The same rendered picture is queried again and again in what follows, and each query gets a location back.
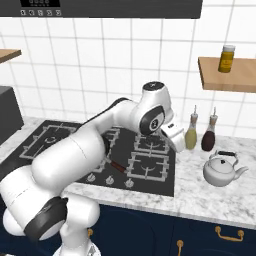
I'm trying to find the gold drawer handle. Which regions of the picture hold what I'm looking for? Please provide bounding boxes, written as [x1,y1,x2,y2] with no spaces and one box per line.
[214,225,245,243]

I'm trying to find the white kettle with black handle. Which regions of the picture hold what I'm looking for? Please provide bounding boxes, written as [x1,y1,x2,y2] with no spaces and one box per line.
[202,149,250,188]

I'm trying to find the navy cupboard door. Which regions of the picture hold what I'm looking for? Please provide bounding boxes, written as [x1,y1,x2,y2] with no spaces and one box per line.
[94,203,175,256]

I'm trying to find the navy drawer front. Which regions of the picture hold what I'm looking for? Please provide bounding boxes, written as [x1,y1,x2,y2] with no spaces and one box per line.
[173,214,256,256]

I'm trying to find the black gas hob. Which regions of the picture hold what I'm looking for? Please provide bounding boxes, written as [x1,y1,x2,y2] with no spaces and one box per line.
[0,119,177,198]

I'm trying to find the yellow spice jar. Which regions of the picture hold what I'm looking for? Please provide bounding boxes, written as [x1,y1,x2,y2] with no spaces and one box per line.
[217,44,237,74]

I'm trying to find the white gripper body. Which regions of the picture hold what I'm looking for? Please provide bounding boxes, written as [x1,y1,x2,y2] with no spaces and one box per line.
[162,126,186,154]

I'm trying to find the wide wooden wall shelf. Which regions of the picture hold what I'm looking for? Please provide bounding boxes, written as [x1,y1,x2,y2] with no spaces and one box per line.
[197,56,256,94]

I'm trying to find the dark grey countertop appliance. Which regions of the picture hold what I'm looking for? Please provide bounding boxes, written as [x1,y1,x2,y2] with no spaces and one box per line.
[0,85,25,146]

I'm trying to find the small wooden wall shelf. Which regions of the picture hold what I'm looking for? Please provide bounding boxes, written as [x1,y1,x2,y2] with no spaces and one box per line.
[0,48,23,65]

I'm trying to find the yellow-green oil bottle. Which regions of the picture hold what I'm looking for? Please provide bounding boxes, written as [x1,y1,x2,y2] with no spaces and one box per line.
[184,104,199,151]

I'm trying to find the pan with red-brown handle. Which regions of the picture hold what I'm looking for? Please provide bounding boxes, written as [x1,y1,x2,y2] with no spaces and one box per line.
[110,161,127,174]

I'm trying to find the dark range hood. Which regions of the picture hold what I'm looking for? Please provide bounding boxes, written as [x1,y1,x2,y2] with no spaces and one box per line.
[0,0,204,20]

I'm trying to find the dark brown vinegar bottle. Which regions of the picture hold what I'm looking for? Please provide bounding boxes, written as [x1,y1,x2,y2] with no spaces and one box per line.
[200,106,219,153]

